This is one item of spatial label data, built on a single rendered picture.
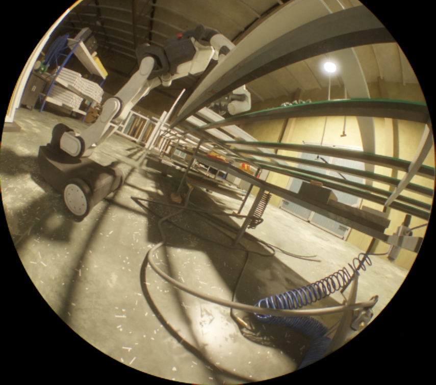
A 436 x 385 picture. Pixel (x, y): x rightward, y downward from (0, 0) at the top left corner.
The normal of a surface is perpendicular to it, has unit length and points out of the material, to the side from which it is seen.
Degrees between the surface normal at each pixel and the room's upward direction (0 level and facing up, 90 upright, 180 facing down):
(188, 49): 99
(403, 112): 180
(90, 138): 90
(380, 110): 180
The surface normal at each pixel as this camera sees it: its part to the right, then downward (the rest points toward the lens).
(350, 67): -0.41, 0.91
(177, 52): 0.14, 0.21
